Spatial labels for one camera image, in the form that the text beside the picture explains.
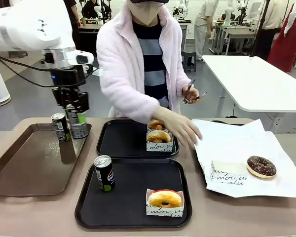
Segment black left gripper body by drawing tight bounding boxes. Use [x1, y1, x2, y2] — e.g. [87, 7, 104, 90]
[50, 66, 87, 95]

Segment black Pepsi soda can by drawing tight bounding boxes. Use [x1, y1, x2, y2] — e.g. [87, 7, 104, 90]
[65, 103, 87, 139]
[51, 112, 72, 143]
[93, 155, 115, 193]

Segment black serving tongs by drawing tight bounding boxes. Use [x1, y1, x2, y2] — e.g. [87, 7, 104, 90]
[182, 79, 208, 104]

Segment yellow glazed donut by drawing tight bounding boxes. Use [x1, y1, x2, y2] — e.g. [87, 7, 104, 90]
[145, 188, 185, 218]

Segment person left forearm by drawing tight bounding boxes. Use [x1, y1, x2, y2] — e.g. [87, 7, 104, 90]
[171, 74, 192, 99]

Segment person right forearm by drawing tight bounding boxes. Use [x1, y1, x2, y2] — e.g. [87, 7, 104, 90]
[113, 91, 163, 124]

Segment person right hand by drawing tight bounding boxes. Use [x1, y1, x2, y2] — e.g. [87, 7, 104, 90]
[154, 108, 204, 150]

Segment person left hand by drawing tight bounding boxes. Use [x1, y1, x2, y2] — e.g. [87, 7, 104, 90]
[182, 86, 200, 104]

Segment bystander in black clothes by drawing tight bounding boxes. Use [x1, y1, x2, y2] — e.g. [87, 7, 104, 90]
[64, 0, 82, 50]

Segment person in pink fleece jacket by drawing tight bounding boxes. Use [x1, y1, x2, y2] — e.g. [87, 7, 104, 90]
[96, 0, 203, 124]

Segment black square tray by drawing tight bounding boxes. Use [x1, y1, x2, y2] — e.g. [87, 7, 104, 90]
[74, 158, 193, 229]
[96, 118, 180, 158]

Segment brown plastic tray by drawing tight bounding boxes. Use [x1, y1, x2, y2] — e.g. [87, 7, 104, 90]
[0, 122, 92, 198]

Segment seated bystander in dark top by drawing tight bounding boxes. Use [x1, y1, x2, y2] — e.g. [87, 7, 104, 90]
[81, 0, 113, 20]

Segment beige face mask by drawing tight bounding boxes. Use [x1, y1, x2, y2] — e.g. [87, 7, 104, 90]
[128, 1, 161, 25]

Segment grey step stool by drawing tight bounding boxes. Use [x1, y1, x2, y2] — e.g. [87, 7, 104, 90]
[182, 50, 197, 73]

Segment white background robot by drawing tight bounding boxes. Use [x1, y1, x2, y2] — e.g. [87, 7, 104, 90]
[172, 0, 189, 20]

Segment bystander in beige clothes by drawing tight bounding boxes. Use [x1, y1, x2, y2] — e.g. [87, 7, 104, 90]
[194, 0, 220, 62]

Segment white paper sheet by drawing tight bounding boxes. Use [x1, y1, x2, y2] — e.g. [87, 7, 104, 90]
[191, 118, 296, 199]

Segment empty printed paper box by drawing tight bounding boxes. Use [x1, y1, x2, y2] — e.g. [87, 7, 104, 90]
[209, 159, 249, 185]

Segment white side table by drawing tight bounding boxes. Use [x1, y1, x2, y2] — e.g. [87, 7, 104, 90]
[201, 54, 296, 135]

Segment grey background workbench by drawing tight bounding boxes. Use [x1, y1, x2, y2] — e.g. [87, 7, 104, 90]
[211, 21, 257, 55]

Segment chocolate sprinkled donut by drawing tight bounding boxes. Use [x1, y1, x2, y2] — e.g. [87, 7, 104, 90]
[246, 155, 277, 179]

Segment black tripod pole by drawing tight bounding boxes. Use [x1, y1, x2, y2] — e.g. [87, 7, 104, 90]
[251, 0, 272, 58]

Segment bystander white top black trousers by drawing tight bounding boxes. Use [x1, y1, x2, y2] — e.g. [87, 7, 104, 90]
[255, 0, 282, 58]

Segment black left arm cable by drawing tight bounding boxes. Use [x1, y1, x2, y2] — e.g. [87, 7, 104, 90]
[0, 50, 101, 88]

